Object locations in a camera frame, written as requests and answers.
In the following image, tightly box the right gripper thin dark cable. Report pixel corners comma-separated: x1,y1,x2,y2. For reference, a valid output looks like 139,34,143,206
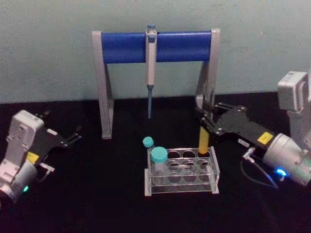
240,147,279,190

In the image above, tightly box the black table cloth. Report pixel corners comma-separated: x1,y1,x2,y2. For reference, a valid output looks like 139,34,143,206
0,91,311,233

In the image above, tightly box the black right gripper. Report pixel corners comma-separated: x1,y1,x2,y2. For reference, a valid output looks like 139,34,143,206
194,102,277,152

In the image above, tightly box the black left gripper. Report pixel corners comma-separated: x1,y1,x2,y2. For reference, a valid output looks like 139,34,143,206
26,110,83,164

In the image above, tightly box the gripper thin dark cable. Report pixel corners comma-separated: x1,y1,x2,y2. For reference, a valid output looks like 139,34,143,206
240,147,279,190
36,163,55,183

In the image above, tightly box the left gripper thin dark cable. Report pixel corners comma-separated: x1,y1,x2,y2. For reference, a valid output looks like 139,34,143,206
36,163,55,183

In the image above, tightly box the wide tube with teal cap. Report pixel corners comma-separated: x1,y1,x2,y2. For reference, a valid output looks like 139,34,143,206
151,147,169,182

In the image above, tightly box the slim tube with teal cap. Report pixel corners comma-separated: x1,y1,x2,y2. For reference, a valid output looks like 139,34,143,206
142,136,156,159

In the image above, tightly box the grey stand with blue bar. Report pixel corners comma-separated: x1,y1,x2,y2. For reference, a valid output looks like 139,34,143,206
91,28,221,140

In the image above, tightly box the grey pipette with blue tip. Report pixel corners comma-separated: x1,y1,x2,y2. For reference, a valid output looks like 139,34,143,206
145,23,157,120

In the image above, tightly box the yellow tube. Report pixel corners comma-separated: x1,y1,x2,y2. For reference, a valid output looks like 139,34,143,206
198,127,210,156

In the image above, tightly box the clear plastic tube rack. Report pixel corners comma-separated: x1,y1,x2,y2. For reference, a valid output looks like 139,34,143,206
144,146,221,197

